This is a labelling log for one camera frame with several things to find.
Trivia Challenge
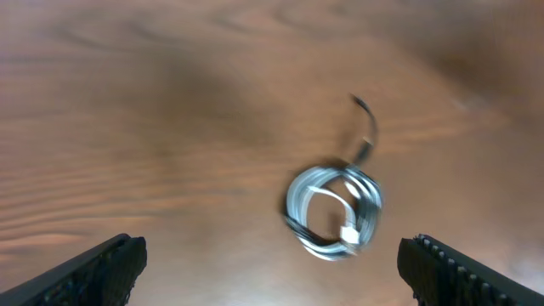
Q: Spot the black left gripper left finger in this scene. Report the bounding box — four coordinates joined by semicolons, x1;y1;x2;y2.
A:
1;234;147;306

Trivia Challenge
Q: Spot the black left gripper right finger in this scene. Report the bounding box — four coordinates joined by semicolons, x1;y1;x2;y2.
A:
397;234;543;306

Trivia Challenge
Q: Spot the black USB cable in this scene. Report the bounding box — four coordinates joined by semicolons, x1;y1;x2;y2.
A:
283;93;379;247

